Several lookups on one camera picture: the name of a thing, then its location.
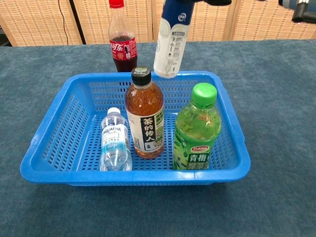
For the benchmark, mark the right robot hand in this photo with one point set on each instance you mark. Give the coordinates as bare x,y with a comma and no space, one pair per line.
302,12

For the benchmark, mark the blue white milk bottle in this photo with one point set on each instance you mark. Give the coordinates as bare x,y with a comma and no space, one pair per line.
170,49

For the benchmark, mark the green tea bottle green cap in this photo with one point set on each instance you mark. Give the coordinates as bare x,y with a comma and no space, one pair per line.
195,133

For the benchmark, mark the brown tea bottle black cap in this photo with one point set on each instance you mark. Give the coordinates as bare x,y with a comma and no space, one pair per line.
144,106

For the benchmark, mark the clear Aquafina water bottle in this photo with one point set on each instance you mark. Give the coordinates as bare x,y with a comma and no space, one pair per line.
115,148

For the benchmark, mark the cola bottle red cap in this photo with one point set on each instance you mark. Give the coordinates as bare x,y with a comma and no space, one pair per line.
123,53

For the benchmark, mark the blue perforated plastic basket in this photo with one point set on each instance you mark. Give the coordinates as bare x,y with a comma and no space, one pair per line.
61,174

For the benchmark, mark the bamboo folding screen panel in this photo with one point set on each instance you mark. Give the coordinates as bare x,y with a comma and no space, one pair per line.
34,17
259,22
96,19
212,22

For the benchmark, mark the teal table cloth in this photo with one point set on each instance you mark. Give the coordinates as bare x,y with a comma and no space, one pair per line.
158,212

